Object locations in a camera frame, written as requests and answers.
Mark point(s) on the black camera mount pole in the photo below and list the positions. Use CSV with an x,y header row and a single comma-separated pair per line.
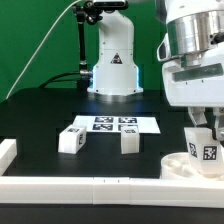
x,y
87,13

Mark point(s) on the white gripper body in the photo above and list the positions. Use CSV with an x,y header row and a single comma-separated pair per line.
x,y
201,86

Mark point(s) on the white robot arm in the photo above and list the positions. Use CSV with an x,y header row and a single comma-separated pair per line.
x,y
192,53

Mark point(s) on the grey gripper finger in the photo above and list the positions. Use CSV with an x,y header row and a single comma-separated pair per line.
x,y
197,115
218,129

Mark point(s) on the white round stool seat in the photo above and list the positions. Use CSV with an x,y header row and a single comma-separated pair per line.
x,y
181,166

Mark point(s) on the white U-shaped obstacle fence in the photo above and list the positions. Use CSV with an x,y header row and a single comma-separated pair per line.
x,y
92,190

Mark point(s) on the white marker sheet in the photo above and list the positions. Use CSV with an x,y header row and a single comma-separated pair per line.
x,y
113,124

